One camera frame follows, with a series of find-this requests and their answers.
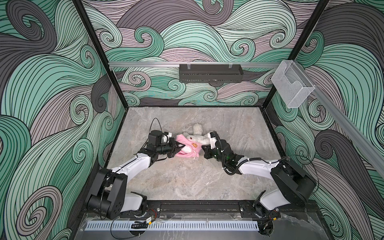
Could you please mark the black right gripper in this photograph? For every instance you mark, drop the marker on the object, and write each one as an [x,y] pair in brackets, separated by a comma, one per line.
[207,151]

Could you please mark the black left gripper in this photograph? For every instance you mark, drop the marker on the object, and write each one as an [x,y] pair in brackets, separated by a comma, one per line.
[173,149]

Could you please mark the pink knitted bear sweater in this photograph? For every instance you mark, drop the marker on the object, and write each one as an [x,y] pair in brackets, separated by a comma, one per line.
[191,148]

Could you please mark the white plush teddy bear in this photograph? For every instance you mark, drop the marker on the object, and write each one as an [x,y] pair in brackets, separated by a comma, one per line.
[198,135]

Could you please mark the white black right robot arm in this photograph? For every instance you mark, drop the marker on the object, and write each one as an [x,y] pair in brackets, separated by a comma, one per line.
[294,184]

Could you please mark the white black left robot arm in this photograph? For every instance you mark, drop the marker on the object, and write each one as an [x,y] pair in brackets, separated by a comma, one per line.
[107,196]

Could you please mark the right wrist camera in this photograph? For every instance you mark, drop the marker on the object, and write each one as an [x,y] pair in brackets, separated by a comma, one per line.
[213,139]

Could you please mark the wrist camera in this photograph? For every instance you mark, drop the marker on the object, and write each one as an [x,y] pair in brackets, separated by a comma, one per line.
[157,138]
[213,139]

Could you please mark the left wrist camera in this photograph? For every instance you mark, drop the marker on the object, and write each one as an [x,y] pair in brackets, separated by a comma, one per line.
[157,138]

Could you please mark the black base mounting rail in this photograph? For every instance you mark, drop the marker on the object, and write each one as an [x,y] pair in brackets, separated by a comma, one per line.
[165,209]

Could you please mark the white slotted cable duct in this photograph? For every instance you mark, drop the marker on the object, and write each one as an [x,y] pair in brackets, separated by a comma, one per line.
[175,226]

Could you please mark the black perforated wall tray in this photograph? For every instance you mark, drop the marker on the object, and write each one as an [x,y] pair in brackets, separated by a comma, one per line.
[217,74]

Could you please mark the clear plastic wall bin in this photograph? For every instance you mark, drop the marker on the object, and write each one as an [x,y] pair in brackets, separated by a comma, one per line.
[292,83]

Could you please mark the aluminium rail back wall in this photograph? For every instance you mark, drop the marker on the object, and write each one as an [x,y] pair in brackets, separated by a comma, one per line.
[166,64]

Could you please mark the aluminium rail wall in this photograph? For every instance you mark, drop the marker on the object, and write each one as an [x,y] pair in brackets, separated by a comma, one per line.
[166,64]
[356,103]

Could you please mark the black enclosure corner post right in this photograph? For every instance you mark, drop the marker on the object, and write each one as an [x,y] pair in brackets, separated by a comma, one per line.
[310,25]

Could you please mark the black enclosure corner post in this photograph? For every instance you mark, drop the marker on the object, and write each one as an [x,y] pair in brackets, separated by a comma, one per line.
[95,41]
[310,25]

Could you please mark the aluminium rail right wall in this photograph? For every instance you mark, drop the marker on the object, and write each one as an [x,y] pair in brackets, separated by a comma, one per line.
[356,103]

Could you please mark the black enclosure corner post left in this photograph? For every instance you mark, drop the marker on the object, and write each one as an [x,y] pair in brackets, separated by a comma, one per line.
[95,41]

